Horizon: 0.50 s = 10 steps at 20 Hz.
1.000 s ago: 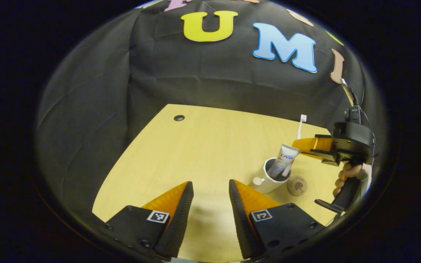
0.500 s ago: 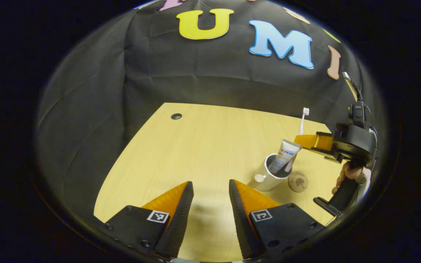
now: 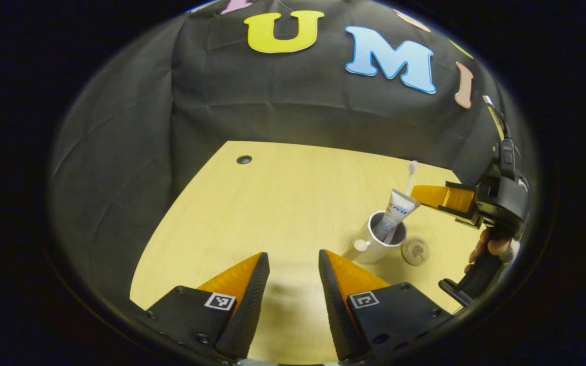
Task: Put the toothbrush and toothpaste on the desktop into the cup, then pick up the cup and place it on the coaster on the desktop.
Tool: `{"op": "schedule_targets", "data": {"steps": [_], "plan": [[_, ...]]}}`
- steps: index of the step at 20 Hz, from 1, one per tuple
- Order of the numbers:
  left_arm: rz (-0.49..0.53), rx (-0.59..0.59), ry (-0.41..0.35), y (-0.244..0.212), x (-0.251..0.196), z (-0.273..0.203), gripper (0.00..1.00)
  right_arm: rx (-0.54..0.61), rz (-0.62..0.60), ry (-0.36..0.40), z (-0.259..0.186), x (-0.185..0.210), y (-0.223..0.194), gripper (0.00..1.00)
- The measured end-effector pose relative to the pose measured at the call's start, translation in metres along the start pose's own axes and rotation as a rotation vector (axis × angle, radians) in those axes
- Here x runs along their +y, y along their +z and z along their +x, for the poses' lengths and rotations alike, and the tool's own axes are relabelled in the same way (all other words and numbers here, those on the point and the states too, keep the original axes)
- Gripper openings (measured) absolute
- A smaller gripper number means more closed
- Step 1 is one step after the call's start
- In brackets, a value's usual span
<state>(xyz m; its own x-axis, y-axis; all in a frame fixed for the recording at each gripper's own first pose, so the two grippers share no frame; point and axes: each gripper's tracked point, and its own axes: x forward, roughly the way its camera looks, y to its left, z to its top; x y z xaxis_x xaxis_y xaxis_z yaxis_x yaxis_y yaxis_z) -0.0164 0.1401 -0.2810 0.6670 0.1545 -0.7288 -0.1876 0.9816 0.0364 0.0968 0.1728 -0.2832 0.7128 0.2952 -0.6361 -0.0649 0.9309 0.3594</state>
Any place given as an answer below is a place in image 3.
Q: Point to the pink and white toothbrush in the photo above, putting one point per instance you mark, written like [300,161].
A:
[411,170]

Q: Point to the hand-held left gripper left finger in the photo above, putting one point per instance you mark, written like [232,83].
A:
[252,305]

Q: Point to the white toothpaste tube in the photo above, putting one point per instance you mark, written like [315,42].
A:
[397,208]

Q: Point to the wooden desktop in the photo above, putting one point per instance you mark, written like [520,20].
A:
[283,213]

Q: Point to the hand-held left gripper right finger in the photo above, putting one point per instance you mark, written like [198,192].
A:
[333,310]

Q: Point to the round wooden coaster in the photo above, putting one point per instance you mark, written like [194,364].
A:
[415,250]

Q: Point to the black desk grommet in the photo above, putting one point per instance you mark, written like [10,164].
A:
[243,159]

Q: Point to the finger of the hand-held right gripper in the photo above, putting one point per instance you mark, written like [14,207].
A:
[428,195]
[458,199]

